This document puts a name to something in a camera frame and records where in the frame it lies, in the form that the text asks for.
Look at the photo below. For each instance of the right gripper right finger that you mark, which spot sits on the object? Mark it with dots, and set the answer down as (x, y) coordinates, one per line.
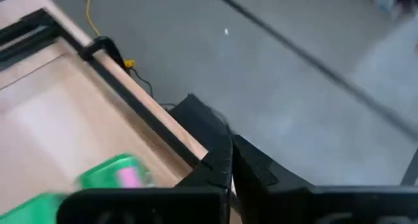
(258, 175)

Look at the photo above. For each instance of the green Apple Jacks box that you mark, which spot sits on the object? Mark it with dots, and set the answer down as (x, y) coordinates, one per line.
(114, 173)
(29, 209)

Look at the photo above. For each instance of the wooden shelf with black legs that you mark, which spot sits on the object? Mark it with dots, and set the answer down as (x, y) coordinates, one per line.
(65, 126)

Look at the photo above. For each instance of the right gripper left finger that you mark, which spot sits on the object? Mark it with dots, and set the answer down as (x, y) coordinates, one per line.
(220, 165)

